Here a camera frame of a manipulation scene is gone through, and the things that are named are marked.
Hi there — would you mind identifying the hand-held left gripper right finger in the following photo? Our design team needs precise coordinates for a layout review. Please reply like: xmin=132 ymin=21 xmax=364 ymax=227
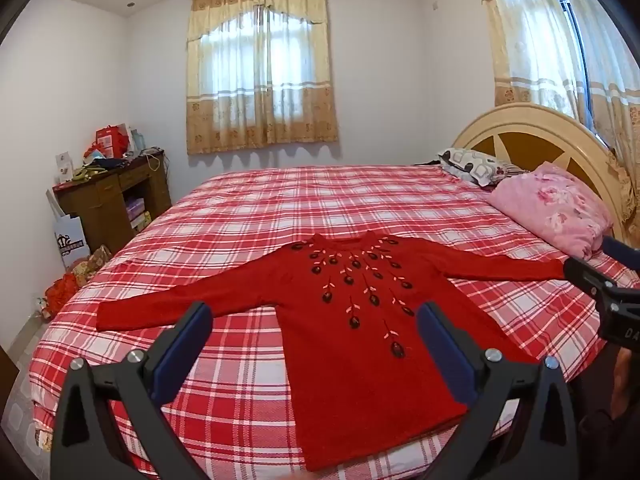
xmin=417 ymin=301 xmax=581 ymax=480

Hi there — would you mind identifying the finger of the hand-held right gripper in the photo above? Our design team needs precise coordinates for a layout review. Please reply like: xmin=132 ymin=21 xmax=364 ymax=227
xmin=600 ymin=236 xmax=640 ymax=267
xmin=563 ymin=257 xmax=623 ymax=307

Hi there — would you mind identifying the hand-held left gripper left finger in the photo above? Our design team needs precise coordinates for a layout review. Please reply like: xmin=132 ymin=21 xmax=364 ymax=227
xmin=50 ymin=301 xmax=215 ymax=480

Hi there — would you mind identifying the red embroidered sweater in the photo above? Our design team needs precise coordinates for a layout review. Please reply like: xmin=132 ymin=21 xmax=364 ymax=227
xmin=96 ymin=232 xmax=571 ymax=472

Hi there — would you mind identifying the person's right forearm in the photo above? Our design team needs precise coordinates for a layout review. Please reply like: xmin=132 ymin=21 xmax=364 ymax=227
xmin=577 ymin=402 xmax=640 ymax=480

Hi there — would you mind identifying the dark clothes pile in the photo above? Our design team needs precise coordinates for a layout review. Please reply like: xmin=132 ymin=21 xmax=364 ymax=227
xmin=74 ymin=156 xmax=127 ymax=182

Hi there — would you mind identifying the person's right hand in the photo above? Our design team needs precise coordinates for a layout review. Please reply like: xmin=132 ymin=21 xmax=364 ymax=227
xmin=611 ymin=349 xmax=636 ymax=413

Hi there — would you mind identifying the pink floral pillow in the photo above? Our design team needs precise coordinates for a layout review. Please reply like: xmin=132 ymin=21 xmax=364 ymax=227
xmin=485 ymin=162 xmax=615 ymax=261

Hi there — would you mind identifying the floral fabric bag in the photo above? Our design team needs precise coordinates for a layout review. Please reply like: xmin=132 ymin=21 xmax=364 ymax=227
xmin=65 ymin=245 xmax=114 ymax=289

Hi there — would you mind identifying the red plastic bag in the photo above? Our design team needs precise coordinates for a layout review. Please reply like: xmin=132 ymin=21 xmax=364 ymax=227
xmin=44 ymin=272 xmax=81 ymax=320

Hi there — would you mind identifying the stack of boxes in desk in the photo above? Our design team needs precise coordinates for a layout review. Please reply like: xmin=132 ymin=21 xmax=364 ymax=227
xmin=127 ymin=197 xmax=153 ymax=232

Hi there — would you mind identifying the cream wooden headboard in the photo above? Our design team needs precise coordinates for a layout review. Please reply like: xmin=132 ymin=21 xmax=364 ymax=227
xmin=450 ymin=104 xmax=632 ymax=250

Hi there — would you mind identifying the red plaid bed sheet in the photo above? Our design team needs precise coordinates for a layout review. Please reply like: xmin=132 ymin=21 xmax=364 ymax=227
xmin=30 ymin=165 xmax=640 ymax=480

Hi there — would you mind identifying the grey patterned pillow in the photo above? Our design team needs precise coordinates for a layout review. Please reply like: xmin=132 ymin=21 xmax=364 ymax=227
xmin=437 ymin=147 xmax=532 ymax=189

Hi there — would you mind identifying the white paper bag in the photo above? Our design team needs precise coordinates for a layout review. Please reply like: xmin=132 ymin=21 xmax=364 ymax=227
xmin=47 ymin=187 xmax=92 ymax=272

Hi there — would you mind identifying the brown wooden desk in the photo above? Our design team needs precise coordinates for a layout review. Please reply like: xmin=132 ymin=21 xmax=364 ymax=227
xmin=52 ymin=149 xmax=172 ymax=257

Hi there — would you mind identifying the beige floral corner curtain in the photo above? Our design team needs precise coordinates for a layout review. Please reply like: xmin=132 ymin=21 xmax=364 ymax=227
xmin=470 ymin=0 xmax=640 ymax=248

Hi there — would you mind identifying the white card box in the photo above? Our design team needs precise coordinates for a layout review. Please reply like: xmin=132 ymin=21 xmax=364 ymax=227
xmin=55 ymin=151 xmax=76 ymax=184

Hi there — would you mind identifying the red gift bag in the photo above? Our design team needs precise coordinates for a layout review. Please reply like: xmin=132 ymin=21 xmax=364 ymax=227
xmin=95 ymin=124 xmax=133 ymax=159

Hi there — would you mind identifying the beige floral window curtain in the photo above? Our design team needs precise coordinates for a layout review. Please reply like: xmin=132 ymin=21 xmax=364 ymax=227
xmin=186 ymin=0 xmax=340 ymax=156

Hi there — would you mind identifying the blue window frame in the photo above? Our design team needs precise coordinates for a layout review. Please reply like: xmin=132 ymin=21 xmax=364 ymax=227
xmin=554 ymin=0 xmax=598 ymax=133

